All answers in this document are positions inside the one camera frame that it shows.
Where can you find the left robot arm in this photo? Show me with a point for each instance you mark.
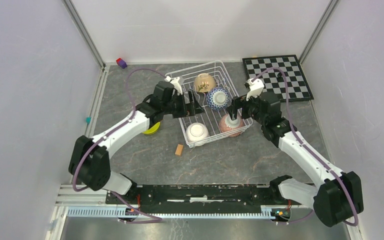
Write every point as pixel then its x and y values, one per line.
pixel 90 159

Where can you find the black grey chessboard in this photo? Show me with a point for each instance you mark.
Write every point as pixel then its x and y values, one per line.
pixel 296 88

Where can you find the blue patterned bowl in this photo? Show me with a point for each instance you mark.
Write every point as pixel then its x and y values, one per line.
pixel 218 98

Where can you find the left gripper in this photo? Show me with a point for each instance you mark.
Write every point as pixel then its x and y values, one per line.
pixel 194 108

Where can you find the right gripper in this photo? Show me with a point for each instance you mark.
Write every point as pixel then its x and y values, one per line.
pixel 232 108

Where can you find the yellow-green bowl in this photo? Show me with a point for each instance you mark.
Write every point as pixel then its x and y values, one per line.
pixel 152 130

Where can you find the purple red block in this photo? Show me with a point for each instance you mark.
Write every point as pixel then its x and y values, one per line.
pixel 121 63

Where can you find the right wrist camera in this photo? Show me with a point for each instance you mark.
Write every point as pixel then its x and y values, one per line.
pixel 255 88

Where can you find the wooden block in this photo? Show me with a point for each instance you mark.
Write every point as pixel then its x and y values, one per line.
pixel 179 150

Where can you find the black chess piece right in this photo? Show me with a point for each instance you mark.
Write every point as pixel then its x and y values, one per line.
pixel 280 74

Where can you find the beige flower bowl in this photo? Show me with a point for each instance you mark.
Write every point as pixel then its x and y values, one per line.
pixel 203 83

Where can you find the plain white bowl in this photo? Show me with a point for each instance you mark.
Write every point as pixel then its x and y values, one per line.
pixel 196 133

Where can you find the aluminium frame rails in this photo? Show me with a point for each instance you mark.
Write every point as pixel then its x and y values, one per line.
pixel 92 204

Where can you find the white wire dish rack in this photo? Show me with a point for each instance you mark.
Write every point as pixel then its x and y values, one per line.
pixel 210 118

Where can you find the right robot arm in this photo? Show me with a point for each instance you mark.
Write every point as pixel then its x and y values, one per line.
pixel 335 196

